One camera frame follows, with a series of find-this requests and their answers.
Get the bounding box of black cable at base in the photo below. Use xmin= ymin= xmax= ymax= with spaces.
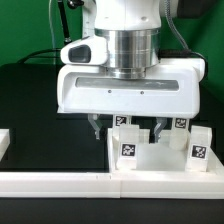
xmin=17 ymin=48 xmax=64 ymax=66

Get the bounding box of white front fence bar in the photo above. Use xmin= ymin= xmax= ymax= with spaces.
xmin=0 ymin=172 xmax=224 ymax=199

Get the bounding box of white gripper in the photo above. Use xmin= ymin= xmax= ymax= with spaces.
xmin=57 ymin=36 xmax=206 ymax=143

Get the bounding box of white square table top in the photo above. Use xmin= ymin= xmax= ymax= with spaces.
xmin=108 ymin=129 xmax=224 ymax=175

